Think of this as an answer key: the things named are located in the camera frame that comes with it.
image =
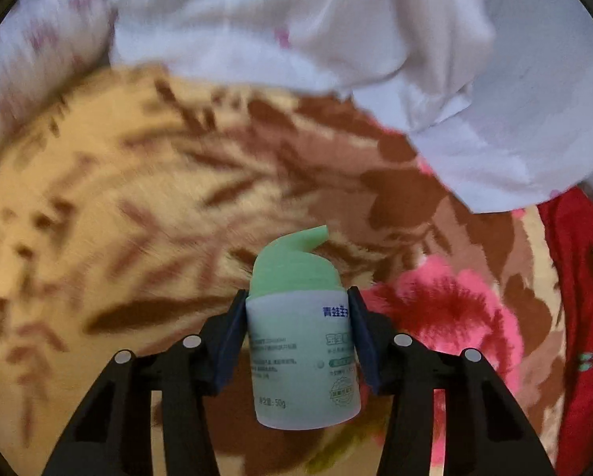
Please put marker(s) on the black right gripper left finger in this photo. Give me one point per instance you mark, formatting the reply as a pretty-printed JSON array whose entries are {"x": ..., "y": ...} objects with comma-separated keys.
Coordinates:
[{"x": 110, "y": 431}]

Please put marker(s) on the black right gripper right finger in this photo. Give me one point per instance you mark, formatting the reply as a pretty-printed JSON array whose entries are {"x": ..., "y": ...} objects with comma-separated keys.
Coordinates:
[{"x": 486, "y": 431}]

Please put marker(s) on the green pump lotion bottle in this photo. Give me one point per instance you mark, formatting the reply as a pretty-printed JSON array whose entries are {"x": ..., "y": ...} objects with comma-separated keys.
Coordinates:
[{"x": 302, "y": 360}]

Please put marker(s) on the yellow floral fleece blanket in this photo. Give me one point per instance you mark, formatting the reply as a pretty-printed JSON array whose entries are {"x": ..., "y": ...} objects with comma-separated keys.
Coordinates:
[{"x": 134, "y": 208}]

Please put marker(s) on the red cloth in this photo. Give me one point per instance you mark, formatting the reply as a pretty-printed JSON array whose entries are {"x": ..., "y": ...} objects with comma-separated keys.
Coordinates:
[{"x": 568, "y": 224}]

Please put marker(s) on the sheer white curtain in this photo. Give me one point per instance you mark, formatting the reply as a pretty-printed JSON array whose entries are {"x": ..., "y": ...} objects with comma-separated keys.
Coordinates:
[{"x": 497, "y": 95}]

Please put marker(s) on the floral pink white pillow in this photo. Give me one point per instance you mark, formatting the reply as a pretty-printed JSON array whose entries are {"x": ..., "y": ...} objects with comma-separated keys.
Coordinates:
[{"x": 44, "y": 44}]

